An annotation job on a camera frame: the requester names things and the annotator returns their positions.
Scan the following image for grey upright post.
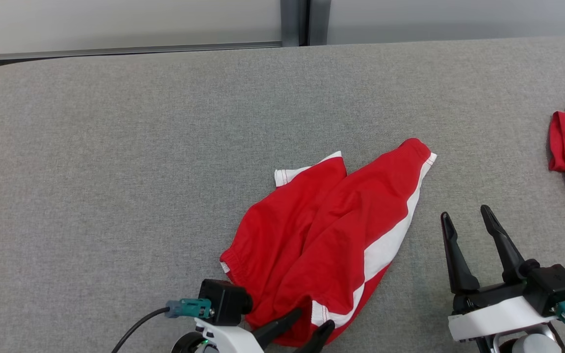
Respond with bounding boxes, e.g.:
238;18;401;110
280;0;331;48

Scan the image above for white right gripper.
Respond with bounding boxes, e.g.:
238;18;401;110
440;204;559;343

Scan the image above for red and white shorts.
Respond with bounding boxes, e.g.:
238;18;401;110
220;138;437;348

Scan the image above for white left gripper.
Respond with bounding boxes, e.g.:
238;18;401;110
171;308;336;353

